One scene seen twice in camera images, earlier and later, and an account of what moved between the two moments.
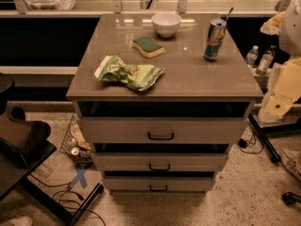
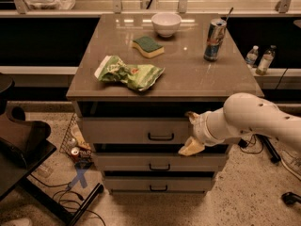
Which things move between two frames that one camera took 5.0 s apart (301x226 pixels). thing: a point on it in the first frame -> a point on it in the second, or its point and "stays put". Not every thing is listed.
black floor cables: x=68 y=190 stays put
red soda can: x=75 y=153 stays put
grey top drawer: x=164 y=130 stays put
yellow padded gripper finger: x=274 y=108 -> x=192 y=146
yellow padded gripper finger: x=273 y=25 -> x=194 y=117
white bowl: x=166 y=24 stays put
